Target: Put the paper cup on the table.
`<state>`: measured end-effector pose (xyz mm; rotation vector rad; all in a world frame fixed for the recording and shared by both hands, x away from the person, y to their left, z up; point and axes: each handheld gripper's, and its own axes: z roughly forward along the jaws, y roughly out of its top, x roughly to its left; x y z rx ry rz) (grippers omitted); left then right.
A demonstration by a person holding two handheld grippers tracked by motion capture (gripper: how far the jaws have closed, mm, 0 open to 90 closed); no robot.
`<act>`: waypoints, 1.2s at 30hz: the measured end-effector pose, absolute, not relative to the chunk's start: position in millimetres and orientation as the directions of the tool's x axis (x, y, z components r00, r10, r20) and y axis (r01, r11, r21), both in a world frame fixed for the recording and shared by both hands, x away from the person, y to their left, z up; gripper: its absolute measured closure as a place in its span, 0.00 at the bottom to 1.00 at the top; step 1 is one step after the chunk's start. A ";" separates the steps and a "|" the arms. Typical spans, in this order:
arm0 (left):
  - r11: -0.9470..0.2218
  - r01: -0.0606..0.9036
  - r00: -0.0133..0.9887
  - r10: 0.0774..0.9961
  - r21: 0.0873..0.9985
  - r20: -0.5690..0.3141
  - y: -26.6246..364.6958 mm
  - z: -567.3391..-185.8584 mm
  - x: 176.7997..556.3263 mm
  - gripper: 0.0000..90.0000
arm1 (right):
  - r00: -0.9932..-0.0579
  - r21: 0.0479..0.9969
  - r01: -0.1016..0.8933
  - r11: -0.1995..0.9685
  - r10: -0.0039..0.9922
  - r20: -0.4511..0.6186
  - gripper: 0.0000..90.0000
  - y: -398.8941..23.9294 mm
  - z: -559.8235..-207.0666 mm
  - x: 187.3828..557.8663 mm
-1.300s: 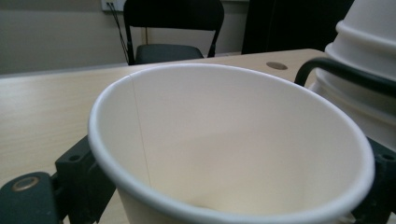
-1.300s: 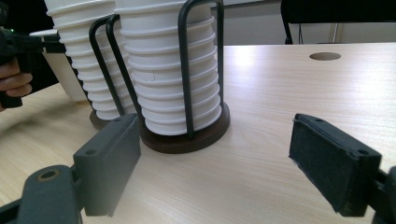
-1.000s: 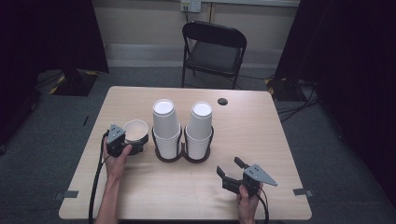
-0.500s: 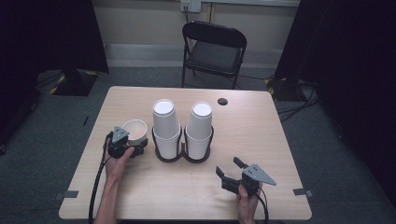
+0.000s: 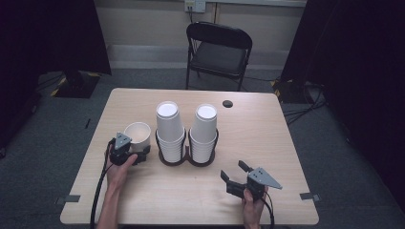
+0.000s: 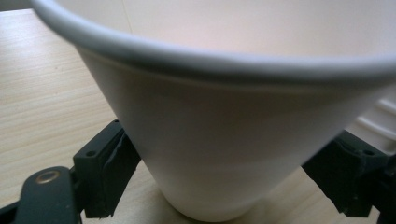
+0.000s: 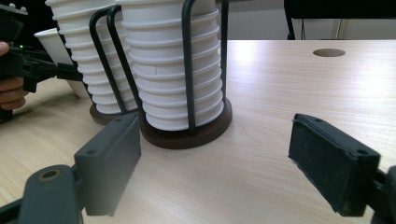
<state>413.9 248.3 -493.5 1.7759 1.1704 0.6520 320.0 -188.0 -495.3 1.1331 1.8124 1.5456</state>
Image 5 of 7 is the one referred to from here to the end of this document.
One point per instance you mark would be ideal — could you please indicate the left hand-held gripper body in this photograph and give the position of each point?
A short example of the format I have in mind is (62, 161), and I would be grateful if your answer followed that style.
(120, 149)

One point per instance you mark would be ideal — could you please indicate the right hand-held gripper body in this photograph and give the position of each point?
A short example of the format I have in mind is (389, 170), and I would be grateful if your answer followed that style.
(259, 183)

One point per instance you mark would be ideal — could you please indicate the single white paper cup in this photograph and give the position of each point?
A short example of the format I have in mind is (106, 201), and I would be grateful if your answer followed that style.
(140, 135)

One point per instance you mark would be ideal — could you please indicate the dark double cup holder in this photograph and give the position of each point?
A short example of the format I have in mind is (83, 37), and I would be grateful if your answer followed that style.
(187, 157)

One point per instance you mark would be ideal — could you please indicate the stack of white paper cups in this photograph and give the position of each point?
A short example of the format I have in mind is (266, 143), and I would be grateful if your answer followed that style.
(203, 135)
(170, 133)

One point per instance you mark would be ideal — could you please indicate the person's left hand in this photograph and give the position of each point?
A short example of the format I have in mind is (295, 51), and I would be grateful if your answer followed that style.
(117, 173)

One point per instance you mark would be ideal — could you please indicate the person's right hand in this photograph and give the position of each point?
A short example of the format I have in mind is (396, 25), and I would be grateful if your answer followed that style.
(253, 210)

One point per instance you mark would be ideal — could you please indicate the grey tape strip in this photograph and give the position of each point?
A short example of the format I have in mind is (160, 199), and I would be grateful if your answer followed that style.
(68, 199)
(309, 196)

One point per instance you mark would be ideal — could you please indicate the black table grommet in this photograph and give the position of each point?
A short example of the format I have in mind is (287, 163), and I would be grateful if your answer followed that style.
(227, 103)

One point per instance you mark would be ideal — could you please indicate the black stand base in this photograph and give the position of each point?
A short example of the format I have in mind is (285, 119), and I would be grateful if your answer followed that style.
(291, 92)
(76, 86)

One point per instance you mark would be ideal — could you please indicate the black folding chair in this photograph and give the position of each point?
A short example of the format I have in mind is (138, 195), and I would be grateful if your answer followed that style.
(219, 57)

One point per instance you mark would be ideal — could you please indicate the dark curtain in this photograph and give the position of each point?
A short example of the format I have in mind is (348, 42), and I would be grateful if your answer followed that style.
(359, 63)
(47, 41)

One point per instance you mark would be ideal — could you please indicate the white wall outlet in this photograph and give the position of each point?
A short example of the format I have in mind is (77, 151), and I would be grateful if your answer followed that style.
(195, 5)

